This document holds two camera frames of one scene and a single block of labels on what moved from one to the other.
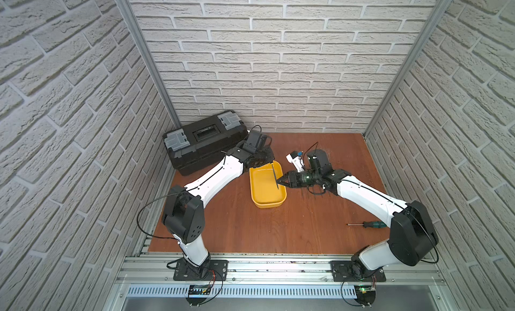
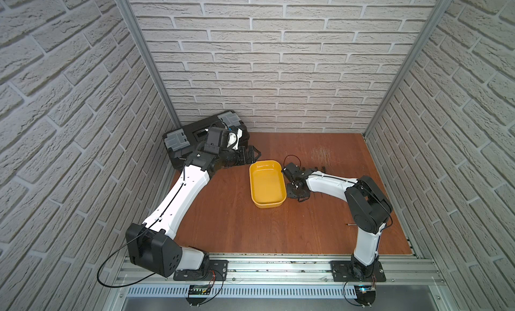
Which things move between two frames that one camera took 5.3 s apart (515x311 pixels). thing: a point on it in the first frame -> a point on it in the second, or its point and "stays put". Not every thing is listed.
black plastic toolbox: x=205 y=144 stays put
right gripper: x=292 y=176 -> x=290 y=194
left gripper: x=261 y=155 -> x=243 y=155
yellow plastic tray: x=266 y=192 stays put
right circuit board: x=366 y=295 stays put
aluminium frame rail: x=280 y=271 stays put
